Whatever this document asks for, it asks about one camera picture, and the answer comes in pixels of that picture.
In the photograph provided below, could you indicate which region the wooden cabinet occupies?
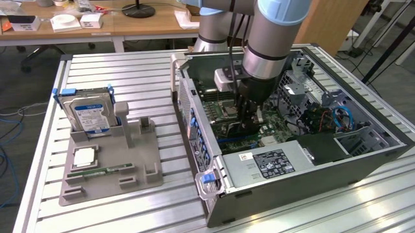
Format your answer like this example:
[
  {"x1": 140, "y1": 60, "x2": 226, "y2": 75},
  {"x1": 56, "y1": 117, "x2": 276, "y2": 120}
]
[{"x1": 290, "y1": 0, "x2": 369, "y2": 55}]

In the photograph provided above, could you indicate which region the blue floor cable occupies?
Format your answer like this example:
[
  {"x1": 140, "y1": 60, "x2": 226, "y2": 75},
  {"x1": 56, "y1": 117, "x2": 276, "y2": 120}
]
[{"x1": 0, "y1": 117, "x2": 25, "y2": 208}]

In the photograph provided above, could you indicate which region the black graphics card metal bracket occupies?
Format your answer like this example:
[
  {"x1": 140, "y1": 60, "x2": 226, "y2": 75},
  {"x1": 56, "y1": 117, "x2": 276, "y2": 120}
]
[{"x1": 217, "y1": 120, "x2": 260, "y2": 144}]

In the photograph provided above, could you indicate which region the white floor cable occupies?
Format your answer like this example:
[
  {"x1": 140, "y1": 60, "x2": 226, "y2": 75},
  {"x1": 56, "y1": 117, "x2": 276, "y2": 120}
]
[{"x1": 0, "y1": 101, "x2": 49, "y2": 117}]

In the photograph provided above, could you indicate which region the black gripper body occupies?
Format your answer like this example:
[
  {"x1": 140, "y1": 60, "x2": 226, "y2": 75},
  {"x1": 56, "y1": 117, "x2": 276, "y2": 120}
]
[{"x1": 237, "y1": 77, "x2": 277, "y2": 105}]

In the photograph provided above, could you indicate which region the clear plastic bag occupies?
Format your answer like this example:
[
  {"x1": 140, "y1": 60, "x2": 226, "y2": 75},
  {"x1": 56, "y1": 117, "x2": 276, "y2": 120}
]
[{"x1": 72, "y1": 0, "x2": 97, "y2": 13}]

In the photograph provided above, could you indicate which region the green RAM stick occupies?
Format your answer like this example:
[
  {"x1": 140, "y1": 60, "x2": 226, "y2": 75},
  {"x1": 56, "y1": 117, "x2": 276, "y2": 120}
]
[{"x1": 68, "y1": 163, "x2": 134, "y2": 177}]

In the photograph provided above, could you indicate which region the wooden office desk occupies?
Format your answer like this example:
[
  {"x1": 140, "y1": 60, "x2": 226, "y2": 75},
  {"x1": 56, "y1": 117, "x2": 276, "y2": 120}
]
[
  {"x1": 112, "y1": 0, "x2": 290, "y2": 53},
  {"x1": 0, "y1": 0, "x2": 114, "y2": 47}
]

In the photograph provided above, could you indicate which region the grey metal disk bay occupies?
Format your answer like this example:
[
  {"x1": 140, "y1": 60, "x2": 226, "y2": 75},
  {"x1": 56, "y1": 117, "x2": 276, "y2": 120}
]
[{"x1": 333, "y1": 126, "x2": 389, "y2": 156}]

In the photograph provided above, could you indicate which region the blue wire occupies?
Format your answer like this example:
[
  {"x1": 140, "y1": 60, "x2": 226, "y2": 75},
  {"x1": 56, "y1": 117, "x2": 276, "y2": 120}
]
[{"x1": 332, "y1": 104, "x2": 356, "y2": 133}]

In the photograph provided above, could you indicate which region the open brown cardboard box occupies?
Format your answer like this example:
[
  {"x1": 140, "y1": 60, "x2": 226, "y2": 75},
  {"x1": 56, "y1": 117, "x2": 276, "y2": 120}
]
[{"x1": 185, "y1": 2, "x2": 201, "y2": 17}]

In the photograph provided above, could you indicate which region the blue case latch tab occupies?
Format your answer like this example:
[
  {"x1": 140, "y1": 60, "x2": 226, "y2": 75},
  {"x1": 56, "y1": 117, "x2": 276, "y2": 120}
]
[{"x1": 200, "y1": 173, "x2": 217, "y2": 185}]

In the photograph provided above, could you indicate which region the black office chair base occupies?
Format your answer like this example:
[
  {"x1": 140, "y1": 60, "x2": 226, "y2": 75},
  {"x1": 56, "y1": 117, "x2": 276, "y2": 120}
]
[{"x1": 15, "y1": 42, "x2": 96, "y2": 72}]

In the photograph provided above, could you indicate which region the silver CPU chip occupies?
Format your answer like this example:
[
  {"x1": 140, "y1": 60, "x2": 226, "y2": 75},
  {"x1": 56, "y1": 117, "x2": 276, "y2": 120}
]
[{"x1": 73, "y1": 148, "x2": 97, "y2": 167}]

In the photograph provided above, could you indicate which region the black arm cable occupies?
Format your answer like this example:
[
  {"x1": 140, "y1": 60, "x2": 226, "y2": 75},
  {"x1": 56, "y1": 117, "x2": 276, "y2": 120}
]
[{"x1": 228, "y1": 0, "x2": 253, "y2": 98}]

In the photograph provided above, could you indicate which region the hard disk in blue caddy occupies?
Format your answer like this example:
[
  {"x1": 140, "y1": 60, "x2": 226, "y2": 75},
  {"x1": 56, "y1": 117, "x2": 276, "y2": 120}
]
[{"x1": 52, "y1": 84, "x2": 116, "y2": 138}]

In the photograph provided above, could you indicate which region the black RAM slot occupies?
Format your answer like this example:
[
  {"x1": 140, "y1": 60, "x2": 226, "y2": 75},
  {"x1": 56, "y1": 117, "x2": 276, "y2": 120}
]
[
  {"x1": 201, "y1": 92, "x2": 238, "y2": 102},
  {"x1": 197, "y1": 86, "x2": 238, "y2": 96}
]

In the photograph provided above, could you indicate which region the green motherboard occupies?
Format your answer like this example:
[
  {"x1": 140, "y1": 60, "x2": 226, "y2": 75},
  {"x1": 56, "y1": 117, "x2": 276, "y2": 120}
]
[{"x1": 193, "y1": 82, "x2": 304, "y2": 156}]

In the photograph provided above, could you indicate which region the grey power supply unit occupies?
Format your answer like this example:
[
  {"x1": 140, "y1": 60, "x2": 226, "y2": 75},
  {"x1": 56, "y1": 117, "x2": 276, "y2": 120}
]
[{"x1": 221, "y1": 140, "x2": 316, "y2": 190}]

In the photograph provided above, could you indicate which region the CPU socket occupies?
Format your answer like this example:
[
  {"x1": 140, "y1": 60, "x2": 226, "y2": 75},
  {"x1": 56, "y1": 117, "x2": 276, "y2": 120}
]
[{"x1": 220, "y1": 100, "x2": 240, "y2": 117}]

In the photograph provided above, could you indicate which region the blue expansion slot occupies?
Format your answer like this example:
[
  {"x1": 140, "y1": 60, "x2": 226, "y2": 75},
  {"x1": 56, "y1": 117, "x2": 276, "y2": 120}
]
[{"x1": 217, "y1": 135, "x2": 254, "y2": 144}]

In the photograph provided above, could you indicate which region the dark grey open PC case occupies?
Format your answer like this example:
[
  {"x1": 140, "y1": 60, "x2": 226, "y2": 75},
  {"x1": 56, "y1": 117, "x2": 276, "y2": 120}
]
[{"x1": 169, "y1": 47, "x2": 415, "y2": 229}]

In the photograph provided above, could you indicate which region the grey plastic parts rack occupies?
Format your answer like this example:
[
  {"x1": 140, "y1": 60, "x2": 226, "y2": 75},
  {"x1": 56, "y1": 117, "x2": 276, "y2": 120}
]
[{"x1": 57, "y1": 101, "x2": 164, "y2": 207}]

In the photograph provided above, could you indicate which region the white box black lid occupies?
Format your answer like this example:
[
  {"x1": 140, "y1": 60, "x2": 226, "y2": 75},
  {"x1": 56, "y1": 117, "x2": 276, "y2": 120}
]
[{"x1": 7, "y1": 15, "x2": 41, "y2": 32}]

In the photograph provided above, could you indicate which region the perforated metal drive cage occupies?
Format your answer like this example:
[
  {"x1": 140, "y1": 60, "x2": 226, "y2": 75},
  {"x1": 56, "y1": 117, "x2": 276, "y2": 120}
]
[{"x1": 276, "y1": 55, "x2": 324, "y2": 117}]

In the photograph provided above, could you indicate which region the blue expansion card retainer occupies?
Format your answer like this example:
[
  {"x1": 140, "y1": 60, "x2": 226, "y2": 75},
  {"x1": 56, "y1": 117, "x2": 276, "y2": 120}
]
[{"x1": 188, "y1": 108, "x2": 214, "y2": 169}]

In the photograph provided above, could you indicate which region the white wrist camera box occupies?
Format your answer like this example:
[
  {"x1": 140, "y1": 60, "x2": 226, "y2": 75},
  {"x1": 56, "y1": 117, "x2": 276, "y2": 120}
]
[{"x1": 212, "y1": 68, "x2": 242, "y2": 92}]

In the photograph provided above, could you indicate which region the black round lamp base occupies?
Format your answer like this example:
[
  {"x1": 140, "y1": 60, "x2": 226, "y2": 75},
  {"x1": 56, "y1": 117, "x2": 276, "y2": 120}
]
[{"x1": 121, "y1": 0, "x2": 156, "y2": 19}]

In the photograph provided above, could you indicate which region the white paper stack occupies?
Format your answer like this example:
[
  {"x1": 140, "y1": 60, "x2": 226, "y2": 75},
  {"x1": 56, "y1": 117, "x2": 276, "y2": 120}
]
[{"x1": 173, "y1": 10, "x2": 201, "y2": 30}]

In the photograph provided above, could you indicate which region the white cardboard box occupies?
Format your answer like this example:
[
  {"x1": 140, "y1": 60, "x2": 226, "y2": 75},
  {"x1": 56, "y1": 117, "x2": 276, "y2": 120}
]
[{"x1": 78, "y1": 13, "x2": 104, "y2": 29}]

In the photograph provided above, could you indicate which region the black slanted stand pole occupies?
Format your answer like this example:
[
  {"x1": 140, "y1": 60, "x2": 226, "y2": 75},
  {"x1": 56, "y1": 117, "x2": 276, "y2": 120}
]
[{"x1": 361, "y1": 14, "x2": 415, "y2": 83}]

